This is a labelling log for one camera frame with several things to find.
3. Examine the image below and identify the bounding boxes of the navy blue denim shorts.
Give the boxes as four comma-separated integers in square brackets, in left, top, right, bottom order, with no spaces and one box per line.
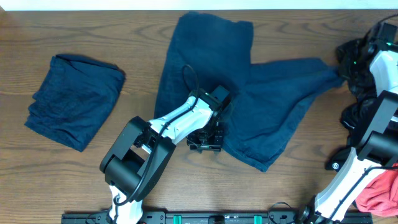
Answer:
[154,12,342,172]

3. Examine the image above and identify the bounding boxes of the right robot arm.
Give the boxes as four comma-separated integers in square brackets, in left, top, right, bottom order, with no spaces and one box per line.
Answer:
[294,19,397,224]

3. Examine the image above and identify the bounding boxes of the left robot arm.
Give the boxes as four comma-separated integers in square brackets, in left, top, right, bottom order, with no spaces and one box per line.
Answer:
[99,86,231,223]

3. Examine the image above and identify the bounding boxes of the folded navy blue garment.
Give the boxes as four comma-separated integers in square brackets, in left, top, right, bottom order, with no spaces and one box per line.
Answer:
[25,54,125,152]

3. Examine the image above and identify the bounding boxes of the black patterned sports shirt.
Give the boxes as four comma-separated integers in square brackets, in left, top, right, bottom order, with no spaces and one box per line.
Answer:
[336,39,377,133]

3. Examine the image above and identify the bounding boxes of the red garment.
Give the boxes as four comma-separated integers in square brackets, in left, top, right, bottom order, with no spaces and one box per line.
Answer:
[355,170,397,217]

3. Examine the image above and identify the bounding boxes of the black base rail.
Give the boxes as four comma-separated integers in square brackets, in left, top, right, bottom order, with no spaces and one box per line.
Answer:
[60,210,373,224]

